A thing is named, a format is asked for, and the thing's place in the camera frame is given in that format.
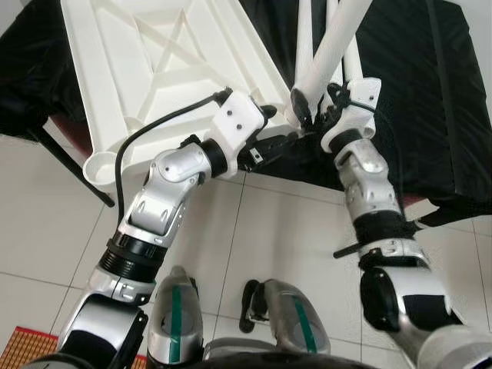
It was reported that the white plastic children table top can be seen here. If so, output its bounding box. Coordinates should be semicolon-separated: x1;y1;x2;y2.
60;0;308;193

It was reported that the black cloth table cover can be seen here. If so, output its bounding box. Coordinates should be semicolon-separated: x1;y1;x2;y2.
0;0;492;220

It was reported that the silver right robot leg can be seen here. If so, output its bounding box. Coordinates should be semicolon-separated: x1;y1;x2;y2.
238;278;331;356

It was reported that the silver robot leg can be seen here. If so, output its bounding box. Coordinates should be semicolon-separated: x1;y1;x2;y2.
238;278;331;356
146;265;204;366

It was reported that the silver left robot leg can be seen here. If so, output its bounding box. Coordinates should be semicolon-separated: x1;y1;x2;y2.
146;265;204;366

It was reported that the black robot waist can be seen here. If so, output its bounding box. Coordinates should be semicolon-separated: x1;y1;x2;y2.
146;350;401;369

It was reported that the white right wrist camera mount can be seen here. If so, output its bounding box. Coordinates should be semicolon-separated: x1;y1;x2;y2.
321;77;384;155

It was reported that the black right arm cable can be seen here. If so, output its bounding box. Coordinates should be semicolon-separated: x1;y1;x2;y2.
329;83;381;118

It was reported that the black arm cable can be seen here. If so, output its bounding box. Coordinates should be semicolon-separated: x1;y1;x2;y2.
329;83;381;118
114;88;234;224

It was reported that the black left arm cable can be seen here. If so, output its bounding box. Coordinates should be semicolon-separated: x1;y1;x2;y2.
114;88;234;224

